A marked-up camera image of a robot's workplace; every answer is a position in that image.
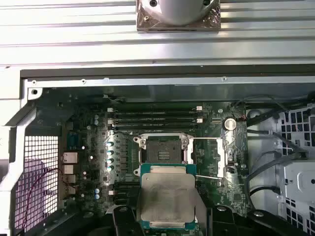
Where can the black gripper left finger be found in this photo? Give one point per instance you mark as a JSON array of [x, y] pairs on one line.
[[123, 221]]

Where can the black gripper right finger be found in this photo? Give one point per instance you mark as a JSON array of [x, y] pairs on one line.
[[222, 221]]

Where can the silver topped CPU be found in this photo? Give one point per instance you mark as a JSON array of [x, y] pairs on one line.
[[167, 194]]

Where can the metal socket cover frame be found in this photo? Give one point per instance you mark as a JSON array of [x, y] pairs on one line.
[[221, 157]]

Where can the RAM slot with black clips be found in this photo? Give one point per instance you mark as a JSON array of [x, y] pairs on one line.
[[152, 113], [125, 199], [152, 126], [125, 184]]

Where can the RAM slot with white clips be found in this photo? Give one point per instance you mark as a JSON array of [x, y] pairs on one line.
[[152, 107], [152, 120], [123, 192]]

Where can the CPU socket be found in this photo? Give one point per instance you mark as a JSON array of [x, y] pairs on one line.
[[162, 147]]

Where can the silver topped capacitor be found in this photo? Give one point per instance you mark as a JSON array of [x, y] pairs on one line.
[[110, 144], [109, 161], [110, 153], [108, 168]]

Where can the perforated metal drive cage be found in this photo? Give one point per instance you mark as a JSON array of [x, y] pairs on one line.
[[295, 182]]

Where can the round silver coin battery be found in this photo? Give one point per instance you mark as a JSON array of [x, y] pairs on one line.
[[230, 123]]

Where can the green motherboard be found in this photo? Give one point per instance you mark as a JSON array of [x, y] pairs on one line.
[[209, 118]]

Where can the black and grey PC case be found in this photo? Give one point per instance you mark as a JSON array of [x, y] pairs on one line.
[[98, 73]]

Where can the square brown base plate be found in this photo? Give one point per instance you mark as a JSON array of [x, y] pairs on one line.
[[147, 24]]

